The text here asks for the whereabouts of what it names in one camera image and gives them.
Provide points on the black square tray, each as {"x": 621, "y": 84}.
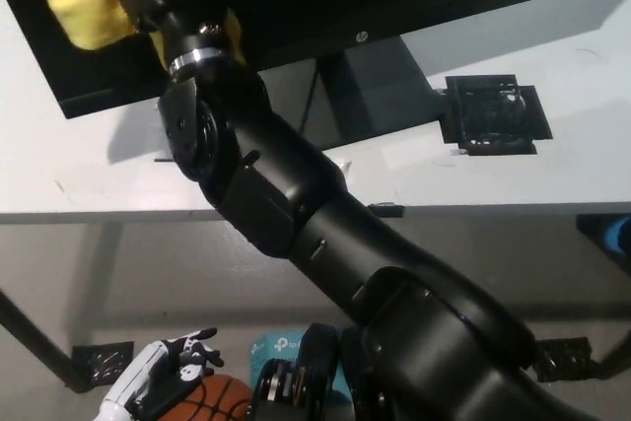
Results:
{"x": 493, "y": 115}

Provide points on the clear tape strip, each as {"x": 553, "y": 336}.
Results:
{"x": 345, "y": 168}

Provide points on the black floor foot plate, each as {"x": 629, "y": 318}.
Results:
{"x": 564, "y": 359}
{"x": 103, "y": 362}

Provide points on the black desk edge clip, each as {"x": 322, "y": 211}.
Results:
{"x": 393, "y": 209}

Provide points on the orange basketball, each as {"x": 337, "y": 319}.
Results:
{"x": 217, "y": 399}

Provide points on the teal tp-link box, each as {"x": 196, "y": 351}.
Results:
{"x": 276, "y": 344}

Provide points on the black diagonal desk leg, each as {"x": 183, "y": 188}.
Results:
{"x": 29, "y": 337}

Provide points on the black box with blue part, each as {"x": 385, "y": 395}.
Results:
{"x": 599, "y": 231}

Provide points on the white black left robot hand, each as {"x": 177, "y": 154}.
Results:
{"x": 158, "y": 376}

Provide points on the yellow microfibre cloth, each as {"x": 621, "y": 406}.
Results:
{"x": 84, "y": 7}

